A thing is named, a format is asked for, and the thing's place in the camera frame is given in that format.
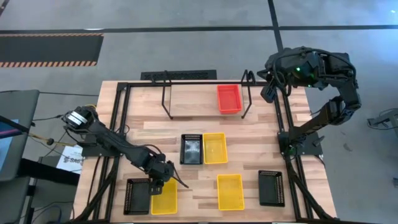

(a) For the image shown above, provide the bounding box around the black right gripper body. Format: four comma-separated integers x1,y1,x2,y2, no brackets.
257,58,295,91

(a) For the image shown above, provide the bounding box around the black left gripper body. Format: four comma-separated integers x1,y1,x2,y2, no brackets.
144,154,175,187

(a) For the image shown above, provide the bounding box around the yellow plastic basket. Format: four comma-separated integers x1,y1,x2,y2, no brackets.
216,174,246,212
150,177,178,216
203,132,229,165

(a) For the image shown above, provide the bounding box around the black plastic basket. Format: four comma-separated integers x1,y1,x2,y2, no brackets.
179,133,204,166
257,169,286,208
123,177,152,216

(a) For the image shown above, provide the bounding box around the white printed paper sheet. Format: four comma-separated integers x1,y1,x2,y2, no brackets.
56,144,84,174

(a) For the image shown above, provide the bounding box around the black floor stand beam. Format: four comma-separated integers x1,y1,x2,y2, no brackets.
18,157,81,187

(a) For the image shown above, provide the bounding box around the grey stand base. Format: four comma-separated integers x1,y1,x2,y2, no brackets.
366,108,398,131

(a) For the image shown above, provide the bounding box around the blue-lit monitor screen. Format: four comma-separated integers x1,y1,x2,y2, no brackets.
0,119,20,171

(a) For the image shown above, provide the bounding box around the black hazard-striped floor mat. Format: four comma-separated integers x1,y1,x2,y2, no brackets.
0,33,104,68

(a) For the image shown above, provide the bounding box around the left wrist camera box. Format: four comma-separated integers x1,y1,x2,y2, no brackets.
148,179,165,196

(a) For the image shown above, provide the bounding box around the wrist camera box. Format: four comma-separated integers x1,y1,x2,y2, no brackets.
260,83,277,105
148,179,165,196

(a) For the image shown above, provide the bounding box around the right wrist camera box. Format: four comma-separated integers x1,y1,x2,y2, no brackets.
260,83,277,105

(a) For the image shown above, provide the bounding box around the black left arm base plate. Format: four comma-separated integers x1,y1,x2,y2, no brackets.
81,133,127,157

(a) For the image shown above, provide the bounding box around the wire shelf with wooden board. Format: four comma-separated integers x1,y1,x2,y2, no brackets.
160,69,257,121

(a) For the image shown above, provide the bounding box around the black aluminium table frame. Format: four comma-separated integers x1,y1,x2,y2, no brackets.
70,80,340,224

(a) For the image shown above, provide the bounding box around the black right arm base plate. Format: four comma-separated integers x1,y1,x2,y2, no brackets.
277,130,323,156

